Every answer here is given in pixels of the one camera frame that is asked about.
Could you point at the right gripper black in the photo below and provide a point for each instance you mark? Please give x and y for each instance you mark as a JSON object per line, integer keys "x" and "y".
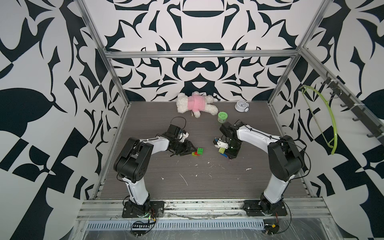
{"x": 230, "y": 154}

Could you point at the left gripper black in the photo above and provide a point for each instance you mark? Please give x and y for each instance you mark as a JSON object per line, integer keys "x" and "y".
{"x": 186, "y": 148}

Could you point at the yellow-green lego brick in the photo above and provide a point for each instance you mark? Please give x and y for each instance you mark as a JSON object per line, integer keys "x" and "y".
{"x": 221, "y": 150}

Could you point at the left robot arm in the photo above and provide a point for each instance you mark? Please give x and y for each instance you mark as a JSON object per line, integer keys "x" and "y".
{"x": 133, "y": 161}

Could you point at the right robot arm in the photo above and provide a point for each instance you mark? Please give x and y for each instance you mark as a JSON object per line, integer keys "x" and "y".
{"x": 285, "y": 160}

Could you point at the green lidded jar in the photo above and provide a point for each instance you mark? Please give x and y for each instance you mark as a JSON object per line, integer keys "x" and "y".
{"x": 222, "y": 117}

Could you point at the white alarm clock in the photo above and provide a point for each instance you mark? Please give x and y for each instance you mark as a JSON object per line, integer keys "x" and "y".
{"x": 242, "y": 106}

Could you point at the white teddy bear pink shirt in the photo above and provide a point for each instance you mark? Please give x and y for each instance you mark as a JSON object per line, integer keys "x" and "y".
{"x": 196, "y": 103}

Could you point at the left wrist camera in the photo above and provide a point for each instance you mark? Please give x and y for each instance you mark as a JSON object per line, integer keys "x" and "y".
{"x": 176, "y": 133}

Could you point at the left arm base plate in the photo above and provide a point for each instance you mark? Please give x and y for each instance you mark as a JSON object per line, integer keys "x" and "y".
{"x": 153, "y": 208}

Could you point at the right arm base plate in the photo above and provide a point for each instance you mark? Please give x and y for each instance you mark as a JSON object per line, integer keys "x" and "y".
{"x": 263, "y": 208}

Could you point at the aluminium frame rail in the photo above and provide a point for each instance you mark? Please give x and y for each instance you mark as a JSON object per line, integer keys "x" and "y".
{"x": 201, "y": 54}

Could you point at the black wall hook rail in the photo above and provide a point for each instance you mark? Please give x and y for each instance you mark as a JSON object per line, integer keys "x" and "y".
{"x": 351, "y": 102}

